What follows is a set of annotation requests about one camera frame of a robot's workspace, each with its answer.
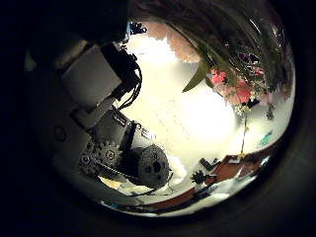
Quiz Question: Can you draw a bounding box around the flower bouquet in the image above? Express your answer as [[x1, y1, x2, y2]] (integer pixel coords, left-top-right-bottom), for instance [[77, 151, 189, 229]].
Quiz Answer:
[[130, 0, 296, 156]]

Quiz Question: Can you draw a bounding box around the small black spiky object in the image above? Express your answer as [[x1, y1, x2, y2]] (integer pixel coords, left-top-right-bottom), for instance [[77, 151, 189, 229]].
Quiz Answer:
[[191, 170, 208, 186]]

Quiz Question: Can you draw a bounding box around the teal small object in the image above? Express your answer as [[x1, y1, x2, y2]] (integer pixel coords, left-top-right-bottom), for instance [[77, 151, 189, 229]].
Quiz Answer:
[[259, 131, 274, 147]]

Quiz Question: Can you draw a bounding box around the black hand cable bundle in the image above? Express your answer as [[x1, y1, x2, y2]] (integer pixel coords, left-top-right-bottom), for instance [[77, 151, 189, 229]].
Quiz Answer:
[[117, 53, 143, 112]]

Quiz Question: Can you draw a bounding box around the black angular bracket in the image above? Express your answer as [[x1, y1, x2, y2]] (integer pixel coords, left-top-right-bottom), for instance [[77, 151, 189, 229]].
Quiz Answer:
[[198, 157, 222, 171]]

